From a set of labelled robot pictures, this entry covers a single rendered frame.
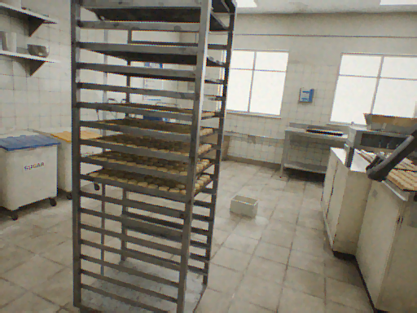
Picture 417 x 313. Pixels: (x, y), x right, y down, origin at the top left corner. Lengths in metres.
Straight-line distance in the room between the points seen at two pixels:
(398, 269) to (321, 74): 4.30
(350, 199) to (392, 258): 0.72
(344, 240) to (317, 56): 3.92
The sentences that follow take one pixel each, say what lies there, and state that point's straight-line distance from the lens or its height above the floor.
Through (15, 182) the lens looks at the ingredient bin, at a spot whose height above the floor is 0.38.
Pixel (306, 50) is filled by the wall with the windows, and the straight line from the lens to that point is 5.97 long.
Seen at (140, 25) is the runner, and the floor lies 1.59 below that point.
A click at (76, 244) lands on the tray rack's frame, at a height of 0.51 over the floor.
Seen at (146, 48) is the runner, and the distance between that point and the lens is 1.31.
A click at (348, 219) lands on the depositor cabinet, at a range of 2.77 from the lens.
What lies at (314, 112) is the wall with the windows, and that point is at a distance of 5.87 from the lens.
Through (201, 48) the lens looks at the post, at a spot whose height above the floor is 1.51.
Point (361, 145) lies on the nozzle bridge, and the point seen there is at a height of 1.05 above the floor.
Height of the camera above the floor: 1.33
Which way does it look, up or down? 12 degrees down
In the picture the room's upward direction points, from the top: 6 degrees clockwise
